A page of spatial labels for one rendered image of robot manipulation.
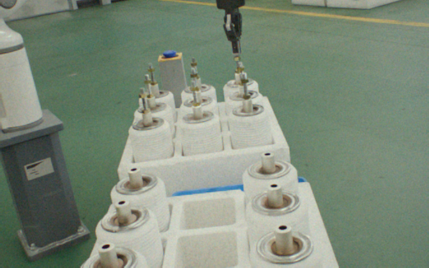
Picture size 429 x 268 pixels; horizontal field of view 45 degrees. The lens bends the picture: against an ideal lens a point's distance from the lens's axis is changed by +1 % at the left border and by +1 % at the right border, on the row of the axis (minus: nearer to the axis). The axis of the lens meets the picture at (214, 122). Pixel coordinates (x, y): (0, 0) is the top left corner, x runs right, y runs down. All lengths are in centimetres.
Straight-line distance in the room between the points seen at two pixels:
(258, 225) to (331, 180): 64
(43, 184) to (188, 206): 38
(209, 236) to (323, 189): 53
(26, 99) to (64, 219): 30
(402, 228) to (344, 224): 12
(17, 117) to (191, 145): 38
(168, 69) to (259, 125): 47
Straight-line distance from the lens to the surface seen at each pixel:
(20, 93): 120
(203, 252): 92
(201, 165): 118
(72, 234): 131
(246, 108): 121
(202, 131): 118
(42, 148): 122
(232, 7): 136
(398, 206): 130
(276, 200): 80
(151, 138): 119
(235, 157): 118
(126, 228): 81
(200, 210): 102
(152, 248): 83
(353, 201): 132
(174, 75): 158
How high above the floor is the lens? 66
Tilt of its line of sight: 20 degrees down
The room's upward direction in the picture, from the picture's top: 8 degrees counter-clockwise
